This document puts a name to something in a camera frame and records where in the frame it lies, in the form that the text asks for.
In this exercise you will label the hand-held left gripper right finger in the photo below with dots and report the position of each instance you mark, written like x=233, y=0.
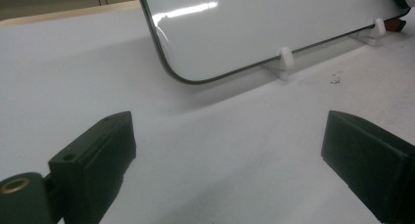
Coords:
x=375, y=162

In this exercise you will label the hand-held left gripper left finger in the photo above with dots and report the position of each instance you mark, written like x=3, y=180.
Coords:
x=94, y=165

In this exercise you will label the white whiteboard stand clip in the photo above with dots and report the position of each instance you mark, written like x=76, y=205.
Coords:
x=287, y=59
x=379, y=26

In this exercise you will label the small red object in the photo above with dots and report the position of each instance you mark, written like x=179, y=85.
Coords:
x=395, y=24

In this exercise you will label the wooden table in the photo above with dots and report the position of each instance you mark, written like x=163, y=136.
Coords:
x=65, y=14

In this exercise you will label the white whiteboard with black rim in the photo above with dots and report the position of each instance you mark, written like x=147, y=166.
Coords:
x=244, y=31

